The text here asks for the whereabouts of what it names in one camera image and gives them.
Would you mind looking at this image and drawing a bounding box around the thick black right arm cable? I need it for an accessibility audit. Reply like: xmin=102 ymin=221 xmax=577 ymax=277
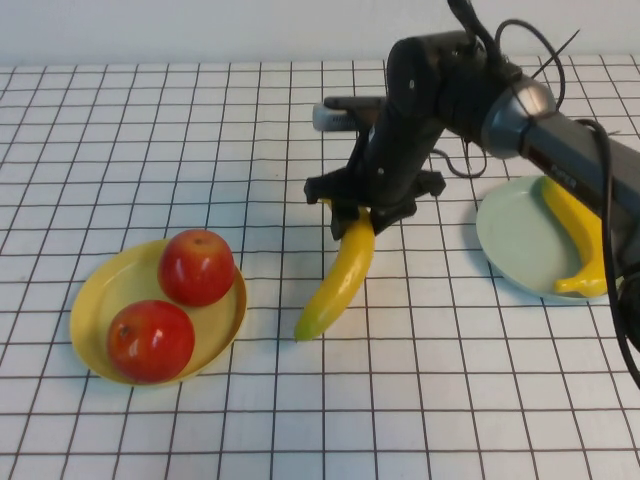
xmin=573 ymin=117 xmax=640 ymax=390

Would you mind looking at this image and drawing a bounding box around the yellow round plate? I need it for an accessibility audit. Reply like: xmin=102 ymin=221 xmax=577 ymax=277
xmin=68 ymin=238 xmax=249 ymax=386

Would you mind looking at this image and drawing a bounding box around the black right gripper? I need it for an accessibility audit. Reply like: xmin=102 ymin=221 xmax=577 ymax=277
xmin=304 ymin=107 xmax=447 ymax=241

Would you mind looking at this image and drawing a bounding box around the thin black right gripper cable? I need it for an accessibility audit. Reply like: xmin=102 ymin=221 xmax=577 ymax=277
xmin=432 ymin=139 xmax=490 ymax=180

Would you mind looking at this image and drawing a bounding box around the pale green round plate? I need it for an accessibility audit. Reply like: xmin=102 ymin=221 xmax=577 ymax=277
xmin=474 ymin=175 xmax=626 ymax=305

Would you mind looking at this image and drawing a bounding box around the looped black right wrist cable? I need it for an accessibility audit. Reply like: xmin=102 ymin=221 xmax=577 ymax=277
xmin=446 ymin=0 xmax=567 ymax=104

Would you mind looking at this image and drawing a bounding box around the red apple with stem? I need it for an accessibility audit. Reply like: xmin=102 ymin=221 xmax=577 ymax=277
xmin=106 ymin=299 xmax=196 ymax=385

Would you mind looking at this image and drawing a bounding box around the white black-grid tablecloth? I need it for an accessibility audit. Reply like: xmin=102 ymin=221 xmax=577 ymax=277
xmin=0 ymin=53 xmax=640 ymax=480

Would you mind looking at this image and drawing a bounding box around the red apple without stem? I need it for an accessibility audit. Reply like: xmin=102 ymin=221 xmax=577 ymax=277
xmin=158 ymin=228 xmax=236 ymax=307

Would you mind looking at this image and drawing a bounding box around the yellow banana with long stem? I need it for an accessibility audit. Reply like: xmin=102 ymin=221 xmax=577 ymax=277
xmin=542 ymin=177 xmax=612 ymax=299

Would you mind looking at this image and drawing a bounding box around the black cable tie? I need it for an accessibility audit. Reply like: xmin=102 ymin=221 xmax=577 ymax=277
xmin=532 ymin=28 xmax=582 ymax=81

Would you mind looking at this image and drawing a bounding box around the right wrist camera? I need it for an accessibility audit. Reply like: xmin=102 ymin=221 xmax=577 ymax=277
xmin=312 ymin=97 xmax=389 ymax=132

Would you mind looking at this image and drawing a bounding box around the yellow banana with green tip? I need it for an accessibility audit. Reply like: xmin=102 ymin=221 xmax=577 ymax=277
xmin=293 ymin=198 xmax=376 ymax=344

